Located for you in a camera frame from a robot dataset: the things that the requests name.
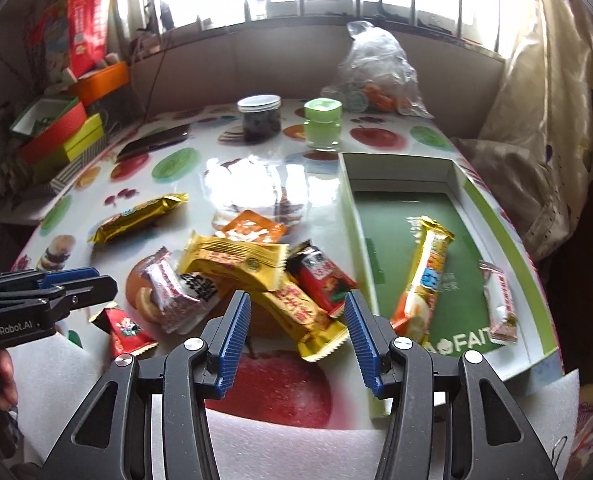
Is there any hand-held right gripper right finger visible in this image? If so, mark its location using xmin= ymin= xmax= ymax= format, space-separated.
xmin=343 ymin=289 xmax=559 ymax=480

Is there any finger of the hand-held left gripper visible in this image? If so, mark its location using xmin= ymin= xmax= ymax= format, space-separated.
xmin=0 ymin=266 xmax=101 ymax=292
xmin=40 ymin=274 xmax=118 ymax=318

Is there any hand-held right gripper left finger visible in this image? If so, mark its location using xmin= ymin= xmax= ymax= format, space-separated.
xmin=41 ymin=290 xmax=253 ymax=480

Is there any small red snack packet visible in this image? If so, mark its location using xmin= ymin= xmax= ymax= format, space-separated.
xmin=89 ymin=305 xmax=158 ymax=358

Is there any long yellow snack packet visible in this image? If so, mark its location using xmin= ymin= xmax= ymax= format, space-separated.
xmin=249 ymin=272 xmax=349 ymax=362

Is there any red black snack packet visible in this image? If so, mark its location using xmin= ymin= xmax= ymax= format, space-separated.
xmin=285 ymin=240 xmax=358 ymax=318

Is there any green white cardboard box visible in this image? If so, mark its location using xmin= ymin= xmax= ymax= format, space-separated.
xmin=337 ymin=151 xmax=561 ymax=421

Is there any person's left hand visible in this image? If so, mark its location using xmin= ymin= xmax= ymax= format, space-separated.
xmin=0 ymin=347 xmax=21 ymax=411

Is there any gold snack bar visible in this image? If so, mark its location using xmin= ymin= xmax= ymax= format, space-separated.
xmin=87 ymin=192 xmax=190 ymax=245

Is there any yellow orange snack bar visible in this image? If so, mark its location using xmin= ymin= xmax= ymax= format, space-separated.
xmin=390 ymin=215 xmax=455 ymax=341

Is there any white foam sheet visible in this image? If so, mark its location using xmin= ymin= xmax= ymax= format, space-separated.
xmin=11 ymin=345 xmax=582 ymax=480

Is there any lime green box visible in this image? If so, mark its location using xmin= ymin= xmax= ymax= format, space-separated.
xmin=61 ymin=112 xmax=106 ymax=161

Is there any slim pink white snack packet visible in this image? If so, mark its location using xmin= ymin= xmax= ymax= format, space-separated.
xmin=479 ymin=260 xmax=518 ymax=345

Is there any red box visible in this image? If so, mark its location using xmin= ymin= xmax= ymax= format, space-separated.
xmin=19 ymin=102 xmax=90 ymax=166

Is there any fruit print tablecloth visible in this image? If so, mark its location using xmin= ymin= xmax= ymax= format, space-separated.
xmin=0 ymin=97 xmax=564 ymax=431

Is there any black phone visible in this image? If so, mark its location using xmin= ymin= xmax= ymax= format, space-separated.
xmin=116 ymin=124 xmax=191 ymax=162

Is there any clear jar with white lid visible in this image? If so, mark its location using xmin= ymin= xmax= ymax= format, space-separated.
xmin=236 ymin=95 xmax=282 ymax=145

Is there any green jar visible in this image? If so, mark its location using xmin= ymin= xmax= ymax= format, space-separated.
xmin=303 ymin=98 xmax=343 ymax=152

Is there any colourful printed carton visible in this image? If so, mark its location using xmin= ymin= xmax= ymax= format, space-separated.
xmin=29 ymin=0 xmax=72 ymax=91

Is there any red snack bag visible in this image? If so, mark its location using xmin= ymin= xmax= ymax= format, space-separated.
xmin=66 ymin=0 xmax=117 ymax=78

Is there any clear plastic bag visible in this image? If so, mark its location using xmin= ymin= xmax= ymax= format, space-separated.
xmin=321 ymin=20 xmax=434 ymax=120

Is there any cream patterned curtain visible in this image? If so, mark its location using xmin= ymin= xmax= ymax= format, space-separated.
xmin=451 ymin=0 xmax=593 ymax=261

